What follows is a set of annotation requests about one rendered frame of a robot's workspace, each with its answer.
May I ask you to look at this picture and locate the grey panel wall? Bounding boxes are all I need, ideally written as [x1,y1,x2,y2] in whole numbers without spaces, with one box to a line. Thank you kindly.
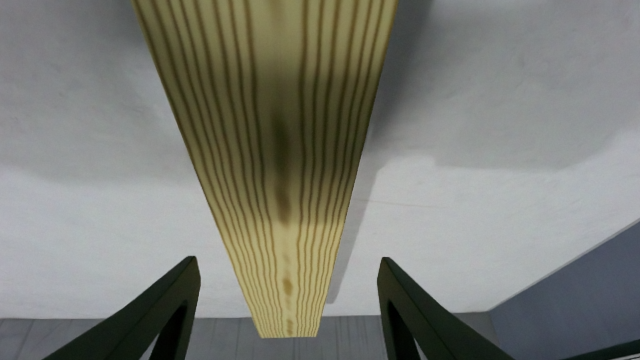
[0,312,501,360]

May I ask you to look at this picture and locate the long wooden board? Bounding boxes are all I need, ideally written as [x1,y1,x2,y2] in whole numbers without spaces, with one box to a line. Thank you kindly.
[130,0,399,338]

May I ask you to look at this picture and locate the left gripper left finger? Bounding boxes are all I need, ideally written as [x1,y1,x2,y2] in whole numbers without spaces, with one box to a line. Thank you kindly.
[42,256,201,360]

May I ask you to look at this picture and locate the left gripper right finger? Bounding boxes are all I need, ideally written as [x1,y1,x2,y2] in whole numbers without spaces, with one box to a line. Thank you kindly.
[377,257,516,360]

